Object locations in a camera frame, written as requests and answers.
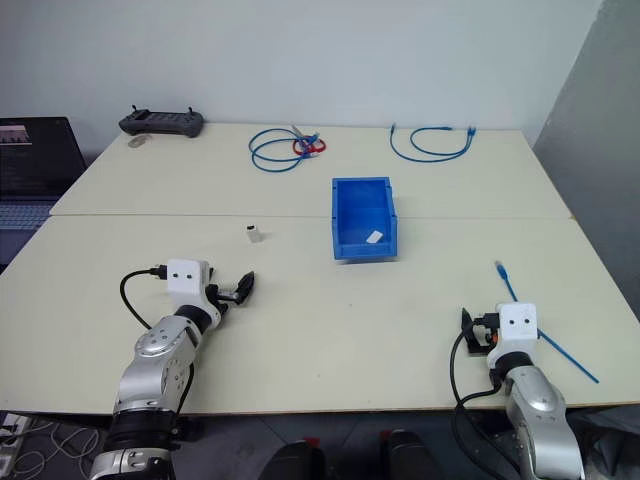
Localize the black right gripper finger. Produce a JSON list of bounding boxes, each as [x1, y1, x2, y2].
[[466, 334, 494, 358], [459, 307, 476, 344]]

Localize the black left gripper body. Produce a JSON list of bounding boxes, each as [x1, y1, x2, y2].
[[203, 268, 240, 317]]

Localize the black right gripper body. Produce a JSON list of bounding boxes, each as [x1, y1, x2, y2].
[[471, 311, 502, 347]]

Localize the blue plastic storage bin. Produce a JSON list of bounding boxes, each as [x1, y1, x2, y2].
[[330, 175, 402, 263]]

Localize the dark rounded shape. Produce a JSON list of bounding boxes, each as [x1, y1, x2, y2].
[[258, 437, 327, 480], [379, 428, 432, 480]]

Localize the dark grey fabric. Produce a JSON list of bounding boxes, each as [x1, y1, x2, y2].
[[568, 402, 640, 480]]

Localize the dark grey remote controller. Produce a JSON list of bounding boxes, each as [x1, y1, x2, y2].
[[118, 104, 206, 138]]

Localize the open black laptop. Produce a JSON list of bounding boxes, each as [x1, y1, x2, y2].
[[0, 116, 89, 274]]

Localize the white power strip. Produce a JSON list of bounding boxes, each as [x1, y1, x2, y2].
[[0, 413, 29, 454]]

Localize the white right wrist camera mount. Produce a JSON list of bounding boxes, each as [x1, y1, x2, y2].
[[487, 300, 540, 370]]

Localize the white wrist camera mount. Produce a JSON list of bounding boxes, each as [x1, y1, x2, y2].
[[165, 258, 222, 327], [487, 300, 540, 370]]

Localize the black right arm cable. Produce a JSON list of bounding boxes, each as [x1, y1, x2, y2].
[[451, 331, 521, 474]]

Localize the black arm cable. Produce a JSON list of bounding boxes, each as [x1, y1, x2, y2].
[[119, 262, 170, 331], [451, 331, 521, 474]]

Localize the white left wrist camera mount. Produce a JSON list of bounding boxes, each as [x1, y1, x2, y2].
[[165, 258, 222, 327]]

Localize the straight blue Ethernet cable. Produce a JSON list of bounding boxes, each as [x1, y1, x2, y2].
[[493, 259, 601, 385]]

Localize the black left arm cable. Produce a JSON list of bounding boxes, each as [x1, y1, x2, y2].
[[119, 262, 170, 331]]

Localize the red cable loop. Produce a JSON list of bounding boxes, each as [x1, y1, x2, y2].
[[291, 136, 328, 157]]

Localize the looped blue Ethernet cable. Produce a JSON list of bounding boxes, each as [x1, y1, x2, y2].
[[389, 121, 478, 164]]

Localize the white floor cables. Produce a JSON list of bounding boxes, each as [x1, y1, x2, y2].
[[0, 412, 103, 477]]

